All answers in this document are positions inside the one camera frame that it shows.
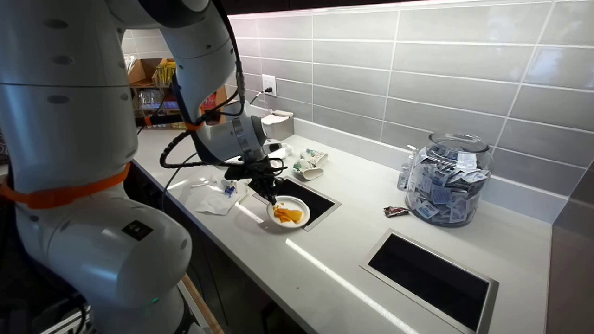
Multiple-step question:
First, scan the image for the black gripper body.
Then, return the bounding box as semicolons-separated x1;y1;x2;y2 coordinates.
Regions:
224;158;285;201

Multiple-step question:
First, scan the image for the white paper plate with chips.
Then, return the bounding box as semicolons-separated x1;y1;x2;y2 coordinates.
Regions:
267;195;309;231

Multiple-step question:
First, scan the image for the orange tortilla chips pile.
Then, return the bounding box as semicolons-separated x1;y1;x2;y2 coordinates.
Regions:
272;206;302;223

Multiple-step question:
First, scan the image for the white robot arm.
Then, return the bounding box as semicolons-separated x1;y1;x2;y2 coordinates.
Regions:
0;0;274;334

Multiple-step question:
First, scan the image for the patterned paper cup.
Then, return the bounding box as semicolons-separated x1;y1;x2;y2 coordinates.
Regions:
294;149;328;171
293;162;322;182

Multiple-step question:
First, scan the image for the metal napkin dispenser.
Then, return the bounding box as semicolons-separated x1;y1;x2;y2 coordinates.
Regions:
261;112;294;142

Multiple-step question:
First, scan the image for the clear plastic bag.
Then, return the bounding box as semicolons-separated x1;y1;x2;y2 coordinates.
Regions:
168;177;246;216

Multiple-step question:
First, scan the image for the wooden condiment organizer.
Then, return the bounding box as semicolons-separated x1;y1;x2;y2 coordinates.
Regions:
127;58;179;129

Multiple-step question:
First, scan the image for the small dark snack wrapper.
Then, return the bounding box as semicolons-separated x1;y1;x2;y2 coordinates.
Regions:
384;206;410;219

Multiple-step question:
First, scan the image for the small clear sanitizer bottle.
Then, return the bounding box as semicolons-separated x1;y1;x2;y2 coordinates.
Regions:
397;145;417;192

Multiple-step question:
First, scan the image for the glass jar of packets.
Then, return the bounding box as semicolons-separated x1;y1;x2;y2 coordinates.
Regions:
404;132;489;227

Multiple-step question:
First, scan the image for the black cable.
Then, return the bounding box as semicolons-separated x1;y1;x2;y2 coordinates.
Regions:
157;91;289;188

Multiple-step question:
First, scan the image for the wall power outlet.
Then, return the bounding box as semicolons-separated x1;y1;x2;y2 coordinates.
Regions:
261;75;276;97

